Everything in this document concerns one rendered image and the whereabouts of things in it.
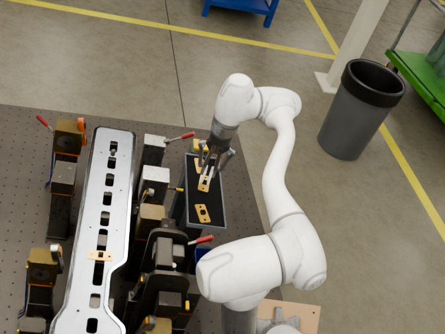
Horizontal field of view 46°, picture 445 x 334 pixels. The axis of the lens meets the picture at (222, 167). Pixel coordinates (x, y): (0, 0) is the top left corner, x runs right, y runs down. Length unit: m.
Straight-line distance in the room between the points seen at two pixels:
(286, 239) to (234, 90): 0.52
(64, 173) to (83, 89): 2.29
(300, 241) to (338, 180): 2.96
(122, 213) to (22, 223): 0.50
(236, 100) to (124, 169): 0.71
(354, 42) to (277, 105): 3.58
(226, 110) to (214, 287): 0.60
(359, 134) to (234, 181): 1.83
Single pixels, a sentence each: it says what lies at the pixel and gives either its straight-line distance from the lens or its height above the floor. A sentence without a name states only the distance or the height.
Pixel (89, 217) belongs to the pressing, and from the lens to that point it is 1.94.
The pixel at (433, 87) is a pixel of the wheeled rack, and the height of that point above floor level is 0.29.
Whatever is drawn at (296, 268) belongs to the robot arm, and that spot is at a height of 1.53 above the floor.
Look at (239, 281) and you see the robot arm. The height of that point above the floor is 1.49.
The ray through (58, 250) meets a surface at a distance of 1.73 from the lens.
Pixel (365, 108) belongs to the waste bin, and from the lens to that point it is 4.17.
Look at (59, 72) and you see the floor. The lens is 4.44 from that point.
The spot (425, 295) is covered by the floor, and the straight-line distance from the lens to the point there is 3.82.
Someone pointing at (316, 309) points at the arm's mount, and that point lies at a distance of 2.06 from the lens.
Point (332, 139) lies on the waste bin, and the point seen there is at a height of 0.15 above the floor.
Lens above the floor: 2.45
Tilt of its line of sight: 39 degrees down
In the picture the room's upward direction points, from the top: 21 degrees clockwise
